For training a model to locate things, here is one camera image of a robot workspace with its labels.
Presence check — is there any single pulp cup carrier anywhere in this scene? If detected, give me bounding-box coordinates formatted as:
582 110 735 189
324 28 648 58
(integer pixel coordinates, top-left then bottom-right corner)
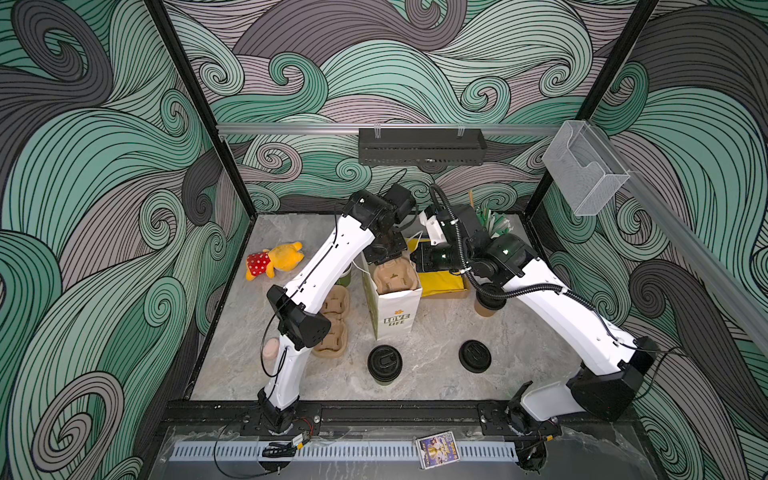
372 257 419 295

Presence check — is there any brown paper coffee cup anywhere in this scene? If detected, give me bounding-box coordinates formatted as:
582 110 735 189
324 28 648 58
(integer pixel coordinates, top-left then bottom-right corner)
474 303 497 318

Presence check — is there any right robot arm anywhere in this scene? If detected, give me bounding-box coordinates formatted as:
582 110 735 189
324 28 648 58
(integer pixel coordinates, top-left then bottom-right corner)
412 205 657 422

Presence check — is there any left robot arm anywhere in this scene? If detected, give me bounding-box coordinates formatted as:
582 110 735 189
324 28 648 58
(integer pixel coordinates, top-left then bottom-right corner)
257 184 416 434

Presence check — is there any white paper takeout bag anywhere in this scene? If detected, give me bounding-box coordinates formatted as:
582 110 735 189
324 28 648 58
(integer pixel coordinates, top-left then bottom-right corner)
362 262 422 340

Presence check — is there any wrapped straws bundle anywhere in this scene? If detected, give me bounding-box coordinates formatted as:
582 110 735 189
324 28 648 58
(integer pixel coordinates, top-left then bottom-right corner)
468 190 512 239

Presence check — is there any cardboard napkin tray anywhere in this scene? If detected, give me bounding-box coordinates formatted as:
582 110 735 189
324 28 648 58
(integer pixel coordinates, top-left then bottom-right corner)
429 275 471 300

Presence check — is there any yellow napkin stack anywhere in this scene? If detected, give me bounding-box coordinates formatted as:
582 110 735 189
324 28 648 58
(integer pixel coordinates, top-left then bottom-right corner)
407 239 457 298

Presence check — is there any stack of paper cups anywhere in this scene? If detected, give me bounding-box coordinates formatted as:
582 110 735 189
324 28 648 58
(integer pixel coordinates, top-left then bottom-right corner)
336 265 352 287

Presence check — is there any stack of pulp cup carriers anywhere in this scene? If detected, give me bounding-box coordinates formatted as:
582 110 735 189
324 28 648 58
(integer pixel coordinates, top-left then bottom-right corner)
312 285 350 358

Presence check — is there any yellow bear plush toy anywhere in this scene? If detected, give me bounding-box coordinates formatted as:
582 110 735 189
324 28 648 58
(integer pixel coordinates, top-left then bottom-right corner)
246 242 304 281

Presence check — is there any pink oval soap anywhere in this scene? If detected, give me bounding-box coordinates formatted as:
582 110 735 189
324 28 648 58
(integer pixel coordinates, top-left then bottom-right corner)
262 337 280 361

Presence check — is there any small picture card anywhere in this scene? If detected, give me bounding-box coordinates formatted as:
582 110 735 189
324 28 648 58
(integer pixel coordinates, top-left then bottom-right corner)
414 431 461 470

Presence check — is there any black wall shelf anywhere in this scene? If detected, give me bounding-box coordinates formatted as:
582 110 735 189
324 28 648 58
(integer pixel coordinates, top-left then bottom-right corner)
358 127 488 167

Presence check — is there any clear acrylic wall holder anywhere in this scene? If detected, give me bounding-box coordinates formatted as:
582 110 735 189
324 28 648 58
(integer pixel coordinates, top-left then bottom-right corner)
542 120 630 217

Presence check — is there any white slotted cable duct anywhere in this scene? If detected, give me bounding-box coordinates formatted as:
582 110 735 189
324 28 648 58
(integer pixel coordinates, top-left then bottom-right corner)
169 440 518 464

